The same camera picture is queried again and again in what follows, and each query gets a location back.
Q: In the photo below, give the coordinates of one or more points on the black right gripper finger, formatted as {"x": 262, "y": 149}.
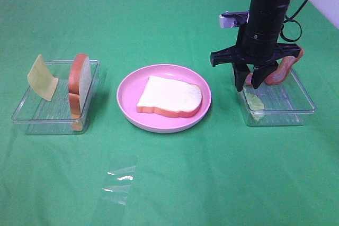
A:
{"x": 241, "y": 72}
{"x": 261, "y": 72}

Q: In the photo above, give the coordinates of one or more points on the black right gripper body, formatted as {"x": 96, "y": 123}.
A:
{"x": 258, "y": 49}

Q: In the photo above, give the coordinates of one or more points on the long bacon strip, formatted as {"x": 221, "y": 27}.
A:
{"x": 279, "y": 75}

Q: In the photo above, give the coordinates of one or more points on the green lettuce leaf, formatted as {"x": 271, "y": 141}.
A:
{"x": 255, "y": 105}

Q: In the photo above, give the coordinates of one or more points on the bread slice from tray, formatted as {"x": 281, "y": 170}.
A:
{"x": 170, "y": 98}

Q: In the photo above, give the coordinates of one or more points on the yellow cheese slice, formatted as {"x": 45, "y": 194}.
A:
{"x": 41, "y": 79}

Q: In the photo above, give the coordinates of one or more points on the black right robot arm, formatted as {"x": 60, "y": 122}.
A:
{"x": 266, "y": 16}

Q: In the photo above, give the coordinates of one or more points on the right clear plastic tray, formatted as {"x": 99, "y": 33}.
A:
{"x": 286, "y": 104}

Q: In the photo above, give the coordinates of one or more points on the clear plastic tray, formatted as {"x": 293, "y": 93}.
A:
{"x": 38, "y": 116}
{"x": 286, "y": 104}

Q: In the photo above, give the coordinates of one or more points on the green tablecloth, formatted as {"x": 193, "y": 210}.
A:
{"x": 219, "y": 172}

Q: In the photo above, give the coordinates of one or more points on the pink round plate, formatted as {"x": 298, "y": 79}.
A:
{"x": 132, "y": 86}

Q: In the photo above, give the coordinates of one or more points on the bread slice in left tray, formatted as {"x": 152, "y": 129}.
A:
{"x": 79, "y": 82}

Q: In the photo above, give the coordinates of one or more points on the clear tape patch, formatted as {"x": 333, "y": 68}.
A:
{"x": 119, "y": 179}

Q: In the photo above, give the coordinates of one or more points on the left clear plastic tray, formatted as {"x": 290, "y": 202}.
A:
{"x": 38, "y": 116}

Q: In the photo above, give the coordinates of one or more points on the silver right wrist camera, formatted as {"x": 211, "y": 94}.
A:
{"x": 233, "y": 19}

